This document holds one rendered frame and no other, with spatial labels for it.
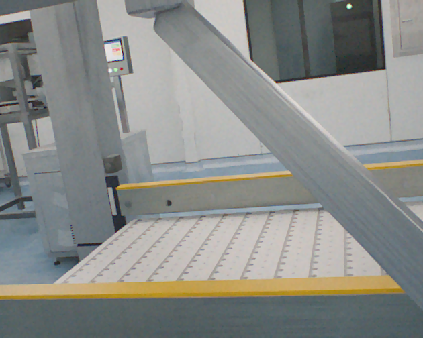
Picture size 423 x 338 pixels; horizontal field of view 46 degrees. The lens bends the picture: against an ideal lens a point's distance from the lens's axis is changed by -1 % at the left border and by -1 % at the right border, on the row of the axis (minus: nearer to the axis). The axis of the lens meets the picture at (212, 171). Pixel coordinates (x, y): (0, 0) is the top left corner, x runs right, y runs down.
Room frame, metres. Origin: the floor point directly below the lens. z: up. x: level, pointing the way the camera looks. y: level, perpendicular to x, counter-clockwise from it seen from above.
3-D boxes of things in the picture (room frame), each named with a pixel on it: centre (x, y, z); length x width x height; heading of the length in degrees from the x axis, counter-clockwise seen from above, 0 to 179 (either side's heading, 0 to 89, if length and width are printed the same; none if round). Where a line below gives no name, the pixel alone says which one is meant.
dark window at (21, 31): (6.25, 2.02, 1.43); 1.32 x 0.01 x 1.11; 75
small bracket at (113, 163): (0.59, 0.12, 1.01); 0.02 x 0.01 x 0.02; 164
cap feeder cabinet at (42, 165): (3.28, 0.79, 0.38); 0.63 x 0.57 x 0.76; 75
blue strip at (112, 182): (0.58, 0.12, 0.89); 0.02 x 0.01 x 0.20; 74
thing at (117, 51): (3.36, 0.55, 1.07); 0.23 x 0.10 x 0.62; 75
